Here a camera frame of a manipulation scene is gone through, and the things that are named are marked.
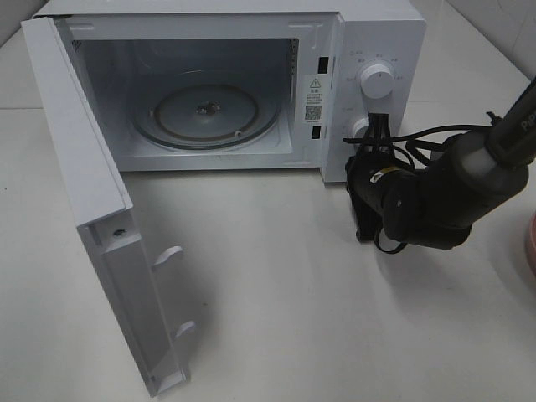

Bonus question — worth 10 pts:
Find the pink plate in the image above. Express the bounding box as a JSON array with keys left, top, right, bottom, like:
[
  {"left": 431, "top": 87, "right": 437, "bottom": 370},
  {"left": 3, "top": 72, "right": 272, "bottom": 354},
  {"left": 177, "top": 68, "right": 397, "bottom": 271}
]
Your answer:
[{"left": 525, "top": 214, "right": 536, "bottom": 275}]

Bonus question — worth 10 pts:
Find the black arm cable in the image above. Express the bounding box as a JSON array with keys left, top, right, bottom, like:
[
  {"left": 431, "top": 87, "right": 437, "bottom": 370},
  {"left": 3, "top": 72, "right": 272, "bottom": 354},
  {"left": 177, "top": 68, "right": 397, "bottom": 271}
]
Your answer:
[{"left": 342, "top": 125, "right": 457, "bottom": 168}]

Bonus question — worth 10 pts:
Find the white microwave door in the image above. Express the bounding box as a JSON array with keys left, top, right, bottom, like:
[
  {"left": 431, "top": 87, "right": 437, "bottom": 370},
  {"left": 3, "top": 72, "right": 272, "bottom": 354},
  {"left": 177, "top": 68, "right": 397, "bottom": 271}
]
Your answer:
[{"left": 22, "top": 17, "right": 195, "bottom": 396}]

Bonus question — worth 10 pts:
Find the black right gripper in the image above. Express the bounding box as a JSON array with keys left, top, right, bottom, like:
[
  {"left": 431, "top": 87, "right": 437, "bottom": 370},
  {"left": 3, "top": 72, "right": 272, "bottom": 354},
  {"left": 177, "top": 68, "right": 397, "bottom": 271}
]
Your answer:
[{"left": 345, "top": 113, "right": 415, "bottom": 218}]

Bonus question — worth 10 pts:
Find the lower white timer knob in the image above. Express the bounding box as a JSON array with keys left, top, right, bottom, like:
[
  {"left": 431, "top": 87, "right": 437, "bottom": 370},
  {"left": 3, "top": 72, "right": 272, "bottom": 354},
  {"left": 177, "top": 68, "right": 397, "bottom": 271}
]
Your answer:
[{"left": 352, "top": 117, "right": 369, "bottom": 139}]

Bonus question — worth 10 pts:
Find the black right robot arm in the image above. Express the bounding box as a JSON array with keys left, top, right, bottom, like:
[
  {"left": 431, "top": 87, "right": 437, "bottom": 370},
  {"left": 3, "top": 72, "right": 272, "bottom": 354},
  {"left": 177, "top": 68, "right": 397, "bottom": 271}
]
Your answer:
[{"left": 344, "top": 83, "right": 535, "bottom": 254}]

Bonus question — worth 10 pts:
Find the glass microwave turntable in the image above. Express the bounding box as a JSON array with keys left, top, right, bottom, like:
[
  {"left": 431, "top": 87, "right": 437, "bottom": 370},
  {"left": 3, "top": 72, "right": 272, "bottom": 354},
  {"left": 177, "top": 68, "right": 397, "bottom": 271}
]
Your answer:
[{"left": 129, "top": 70, "right": 286, "bottom": 151}]

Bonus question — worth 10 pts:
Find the upper white power knob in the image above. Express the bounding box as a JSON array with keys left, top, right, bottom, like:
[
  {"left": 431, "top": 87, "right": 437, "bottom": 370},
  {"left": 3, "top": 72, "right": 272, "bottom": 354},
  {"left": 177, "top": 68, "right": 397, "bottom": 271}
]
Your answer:
[{"left": 358, "top": 61, "right": 394, "bottom": 100}]

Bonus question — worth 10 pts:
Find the white microwave oven body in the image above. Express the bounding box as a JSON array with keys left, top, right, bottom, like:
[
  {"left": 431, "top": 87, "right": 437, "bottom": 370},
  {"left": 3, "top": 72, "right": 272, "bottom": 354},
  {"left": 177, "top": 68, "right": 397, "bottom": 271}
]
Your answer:
[{"left": 31, "top": 1, "right": 426, "bottom": 183}]

